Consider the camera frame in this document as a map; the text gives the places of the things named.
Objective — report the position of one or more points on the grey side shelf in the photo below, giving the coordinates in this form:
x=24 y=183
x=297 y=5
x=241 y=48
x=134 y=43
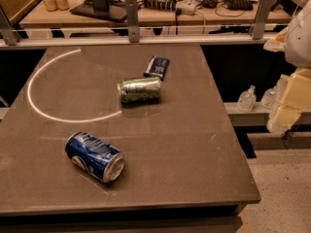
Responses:
x=258 y=116

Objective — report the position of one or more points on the black power strip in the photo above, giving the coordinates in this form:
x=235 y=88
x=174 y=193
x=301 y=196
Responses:
x=164 y=5

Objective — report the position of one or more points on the green soda can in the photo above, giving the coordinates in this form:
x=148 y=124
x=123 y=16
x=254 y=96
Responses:
x=139 y=89

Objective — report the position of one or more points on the dark blue snack packet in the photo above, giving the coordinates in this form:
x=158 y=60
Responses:
x=157 y=67

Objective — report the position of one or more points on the grey metal rail frame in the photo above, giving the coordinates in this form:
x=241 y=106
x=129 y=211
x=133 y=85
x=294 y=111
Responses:
x=132 y=33

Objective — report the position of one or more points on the black monitor stand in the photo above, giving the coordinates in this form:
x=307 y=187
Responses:
x=100 y=9

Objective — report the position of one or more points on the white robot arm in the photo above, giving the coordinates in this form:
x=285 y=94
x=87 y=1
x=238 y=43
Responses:
x=297 y=44

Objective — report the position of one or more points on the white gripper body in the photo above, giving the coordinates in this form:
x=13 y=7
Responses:
x=298 y=40

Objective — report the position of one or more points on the clear sanitizer pump bottle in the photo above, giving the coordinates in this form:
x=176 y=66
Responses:
x=247 y=99

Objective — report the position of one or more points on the blue soda can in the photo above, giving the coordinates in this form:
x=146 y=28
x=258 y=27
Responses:
x=96 y=157

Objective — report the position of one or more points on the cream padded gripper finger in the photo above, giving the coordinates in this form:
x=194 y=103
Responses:
x=295 y=98

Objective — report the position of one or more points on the wooden desk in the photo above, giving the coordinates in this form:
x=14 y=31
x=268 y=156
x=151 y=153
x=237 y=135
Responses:
x=39 y=17

